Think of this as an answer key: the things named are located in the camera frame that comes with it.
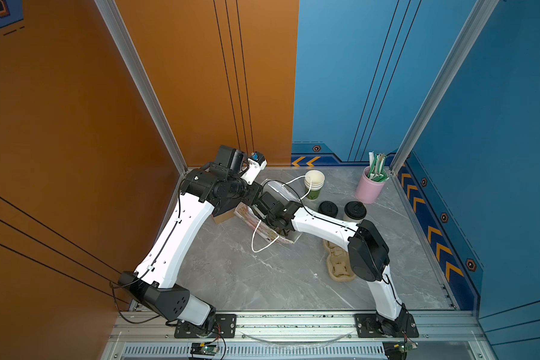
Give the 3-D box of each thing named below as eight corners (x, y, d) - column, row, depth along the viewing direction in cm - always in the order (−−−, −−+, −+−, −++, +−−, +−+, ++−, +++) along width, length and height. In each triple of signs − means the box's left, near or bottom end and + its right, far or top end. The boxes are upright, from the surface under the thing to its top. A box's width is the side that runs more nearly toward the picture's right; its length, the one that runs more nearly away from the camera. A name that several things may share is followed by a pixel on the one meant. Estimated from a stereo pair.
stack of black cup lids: (317, 210, 104) (318, 206, 102) (321, 202, 107) (322, 198, 105) (335, 218, 102) (337, 214, 99) (339, 209, 105) (340, 205, 102)
